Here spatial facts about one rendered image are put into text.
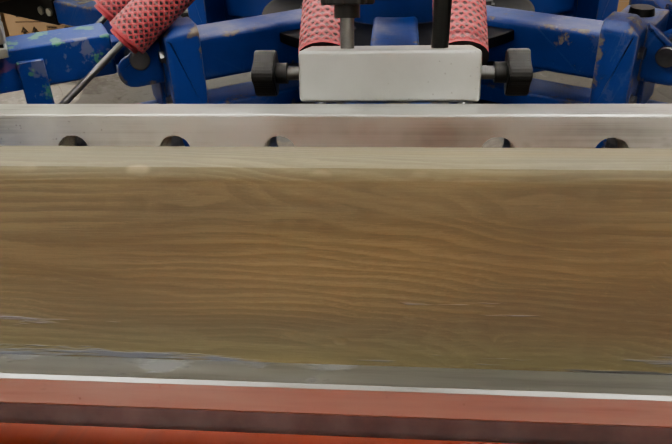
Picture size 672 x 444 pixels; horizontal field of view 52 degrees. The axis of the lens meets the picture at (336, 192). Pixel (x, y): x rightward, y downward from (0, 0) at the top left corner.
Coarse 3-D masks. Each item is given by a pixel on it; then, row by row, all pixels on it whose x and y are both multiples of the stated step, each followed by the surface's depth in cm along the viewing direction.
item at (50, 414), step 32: (0, 416) 25; (32, 416) 24; (64, 416) 24; (96, 416) 24; (128, 416) 24; (160, 416) 24; (192, 416) 24; (224, 416) 24; (256, 416) 24; (288, 416) 24; (320, 416) 23; (352, 416) 23
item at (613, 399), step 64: (0, 384) 21; (64, 384) 21; (128, 384) 21; (192, 384) 21; (256, 384) 21; (320, 384) 21; (384, 384) 21; (448, 384) 20; (512, 384) 20; (576, 384) 20; (640, 384) 20
